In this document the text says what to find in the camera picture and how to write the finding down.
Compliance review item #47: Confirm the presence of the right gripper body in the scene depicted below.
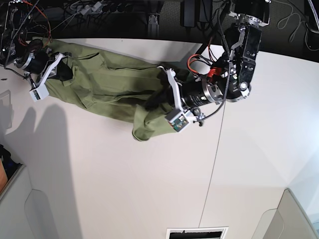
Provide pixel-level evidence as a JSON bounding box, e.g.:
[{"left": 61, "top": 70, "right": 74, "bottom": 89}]
[{"left": 49, "top": 61, "right": 73, "bottom": 82}]

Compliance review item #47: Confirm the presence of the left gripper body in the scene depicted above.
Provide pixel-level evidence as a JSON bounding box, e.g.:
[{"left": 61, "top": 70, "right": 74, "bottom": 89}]
[{"left": 145, "top": 86, "right": 174, "bottom": 111}]

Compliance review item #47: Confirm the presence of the green t-shirt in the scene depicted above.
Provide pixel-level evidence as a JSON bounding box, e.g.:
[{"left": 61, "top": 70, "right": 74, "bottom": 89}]
[{"left": 45, "top": 40, "right": 175, "bottom": 141}]

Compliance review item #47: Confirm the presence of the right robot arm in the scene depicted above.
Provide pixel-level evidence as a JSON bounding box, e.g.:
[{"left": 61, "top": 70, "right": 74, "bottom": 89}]
[{"left": 0, "top": 0, "right": 59, "bottom": 83}]

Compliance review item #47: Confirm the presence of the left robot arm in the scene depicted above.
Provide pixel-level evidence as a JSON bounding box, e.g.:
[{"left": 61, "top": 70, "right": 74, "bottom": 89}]
[{"left": 177, "top": 0, "right": 270, "bottom": 111}]

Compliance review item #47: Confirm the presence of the black power adapter box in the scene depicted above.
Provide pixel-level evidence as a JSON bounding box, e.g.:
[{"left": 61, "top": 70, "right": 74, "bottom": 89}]
[{"left": 180, "top": 0, "right": 198, "bottom": 28}]

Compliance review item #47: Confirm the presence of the black power strip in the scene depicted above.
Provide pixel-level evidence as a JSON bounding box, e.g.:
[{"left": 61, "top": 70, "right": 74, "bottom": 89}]
[{"left": 102, "top": 0, "right": 148, "bottom": 14}]

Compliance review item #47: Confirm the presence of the grey chair left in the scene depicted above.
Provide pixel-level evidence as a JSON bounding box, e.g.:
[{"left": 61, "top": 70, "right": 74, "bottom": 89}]
[{"left": 0, "top": 165, "right": 60, "bottom": 239}]

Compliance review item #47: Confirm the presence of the grey chair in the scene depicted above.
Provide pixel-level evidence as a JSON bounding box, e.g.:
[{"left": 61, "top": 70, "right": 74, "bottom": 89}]
[
  {"left": 252, "top": 188, "right": 319, "bottom": 239},
  {"left": 0, "top": 165, "right": 60, "bottom": 239}
]

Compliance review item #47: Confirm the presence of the grey chair right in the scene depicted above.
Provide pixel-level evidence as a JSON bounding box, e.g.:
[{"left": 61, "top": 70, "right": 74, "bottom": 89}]
[{"left": 252, "top": 188, "right": 319, "bottom": 239}]

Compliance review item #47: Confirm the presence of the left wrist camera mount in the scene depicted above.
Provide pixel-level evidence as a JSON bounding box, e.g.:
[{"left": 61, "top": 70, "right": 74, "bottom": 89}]
[{"left": 157, "top": 66, "right": 205, "bottom": 132}]

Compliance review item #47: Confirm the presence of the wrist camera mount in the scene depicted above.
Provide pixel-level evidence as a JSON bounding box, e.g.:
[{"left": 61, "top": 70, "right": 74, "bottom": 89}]
[
  {"left": 157, "top": 66, "right": 205, "bottom": 132},
  {"left": 29, "top": 52, "right": 72, "bottom": 102}
]

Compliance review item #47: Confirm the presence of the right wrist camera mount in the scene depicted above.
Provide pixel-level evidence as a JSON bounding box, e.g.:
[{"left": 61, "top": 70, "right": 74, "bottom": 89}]
[{"left": 29, "top": 52, "right": 72, "bottom": 102}]

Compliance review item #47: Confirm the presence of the aluminium table leg post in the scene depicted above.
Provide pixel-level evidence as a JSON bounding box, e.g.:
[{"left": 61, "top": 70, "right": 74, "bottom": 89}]
[{"left": 147, "top": 14, "right": 159, "bottom": 39}]

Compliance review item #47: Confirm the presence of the grey coiled cable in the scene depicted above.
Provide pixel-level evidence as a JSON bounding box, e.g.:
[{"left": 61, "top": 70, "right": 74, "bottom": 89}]
[{"left": 277, "top": 0, "right": 307, "bottom": 43}]

